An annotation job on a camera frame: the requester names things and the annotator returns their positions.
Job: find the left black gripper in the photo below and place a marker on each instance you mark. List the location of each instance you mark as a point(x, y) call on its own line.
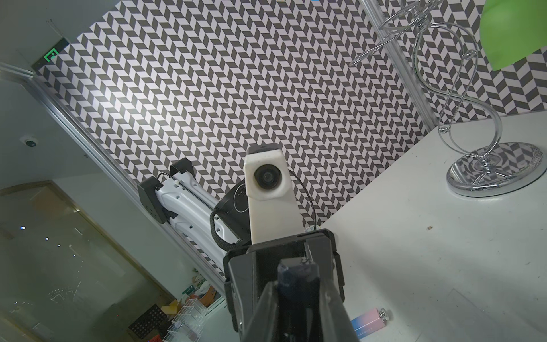
point(249, 269)

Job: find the pink blue gradient lipstick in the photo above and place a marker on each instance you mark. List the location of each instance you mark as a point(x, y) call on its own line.
point(370, 322)

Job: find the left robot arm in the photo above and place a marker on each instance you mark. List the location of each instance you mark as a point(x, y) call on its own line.
point(218, 226)

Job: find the chrome wire stand green leaves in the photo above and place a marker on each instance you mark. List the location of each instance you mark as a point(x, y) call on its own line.
point(499, 167)

